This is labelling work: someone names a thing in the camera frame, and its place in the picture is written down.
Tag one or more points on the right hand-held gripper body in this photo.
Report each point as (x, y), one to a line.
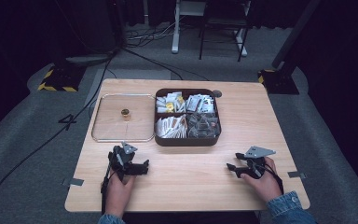
(256, 166)

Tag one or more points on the round dark table grommet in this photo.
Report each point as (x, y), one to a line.
(217, 93)

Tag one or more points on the pile of white brown stick packets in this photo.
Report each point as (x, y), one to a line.
(171, 127)

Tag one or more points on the white desk frame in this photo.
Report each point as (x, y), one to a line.
(176, 34)

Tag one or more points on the pile of white dark-print packets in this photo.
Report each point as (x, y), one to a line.
(200, 103)

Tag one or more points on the brown four-compartment box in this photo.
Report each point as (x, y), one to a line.
(186, 142)

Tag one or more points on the black yellow striped stand base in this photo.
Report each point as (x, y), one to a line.
(278, 82)
(62, 79)

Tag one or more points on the grey slanted pole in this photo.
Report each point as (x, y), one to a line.
(295, 34)

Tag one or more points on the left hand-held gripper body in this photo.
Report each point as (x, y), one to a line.
(121, 160)

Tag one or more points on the pile of clear dark packets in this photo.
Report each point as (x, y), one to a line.
(203, 126)

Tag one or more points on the pile of white yellow packets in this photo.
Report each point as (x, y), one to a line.
(169, 104)

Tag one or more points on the person's left hand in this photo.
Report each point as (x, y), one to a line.
(116, 196)

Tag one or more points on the clear lid with gold knob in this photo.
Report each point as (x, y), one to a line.
(125, 114)

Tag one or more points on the grey tape strip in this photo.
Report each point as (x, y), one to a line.
(296, 174)
(76, 182)

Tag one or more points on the black metal chair frame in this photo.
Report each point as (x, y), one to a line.
(222, 23)

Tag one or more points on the person's right hand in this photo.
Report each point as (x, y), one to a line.
(267, 185)

